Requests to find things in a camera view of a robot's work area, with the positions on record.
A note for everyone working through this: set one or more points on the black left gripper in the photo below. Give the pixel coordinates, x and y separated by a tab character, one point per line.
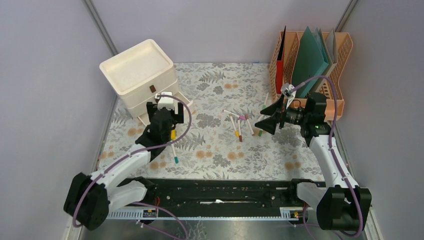
178	118

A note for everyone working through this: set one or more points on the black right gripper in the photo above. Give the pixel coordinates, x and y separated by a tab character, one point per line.
268	124

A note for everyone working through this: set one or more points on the light green capped marker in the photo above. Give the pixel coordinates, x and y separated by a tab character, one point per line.
264	105

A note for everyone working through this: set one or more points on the teal capped white marker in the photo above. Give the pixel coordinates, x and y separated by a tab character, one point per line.
175	156

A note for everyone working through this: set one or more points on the cream drawer unit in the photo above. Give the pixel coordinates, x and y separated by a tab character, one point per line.
138	74

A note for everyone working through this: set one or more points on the red file folder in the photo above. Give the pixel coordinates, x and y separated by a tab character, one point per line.
280	64

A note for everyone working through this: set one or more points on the teal file folder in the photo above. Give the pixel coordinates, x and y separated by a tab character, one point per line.
307	60

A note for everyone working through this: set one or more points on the beige file folder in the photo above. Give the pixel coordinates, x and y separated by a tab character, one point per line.
328	49

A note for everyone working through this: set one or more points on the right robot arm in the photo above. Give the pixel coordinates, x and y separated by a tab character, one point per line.
343	206

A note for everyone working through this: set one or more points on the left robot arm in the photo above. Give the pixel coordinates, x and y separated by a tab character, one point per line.
91	197

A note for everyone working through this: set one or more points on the floral desk mat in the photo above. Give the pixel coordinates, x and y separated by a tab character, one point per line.
210	148

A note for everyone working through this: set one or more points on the yellow block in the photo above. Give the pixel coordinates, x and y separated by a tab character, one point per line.
173	134

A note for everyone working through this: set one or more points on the yellow capped white marker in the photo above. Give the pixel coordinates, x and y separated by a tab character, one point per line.
234	126

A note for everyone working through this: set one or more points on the dark red capped white marker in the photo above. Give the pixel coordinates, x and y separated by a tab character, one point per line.
239	130

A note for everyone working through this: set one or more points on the peach plastic file organizer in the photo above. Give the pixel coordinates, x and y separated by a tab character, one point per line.
328	86

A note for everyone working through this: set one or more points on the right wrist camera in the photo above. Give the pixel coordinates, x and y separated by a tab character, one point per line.
288	94

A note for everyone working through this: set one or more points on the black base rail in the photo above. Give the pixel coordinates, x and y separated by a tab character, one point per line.
167	192

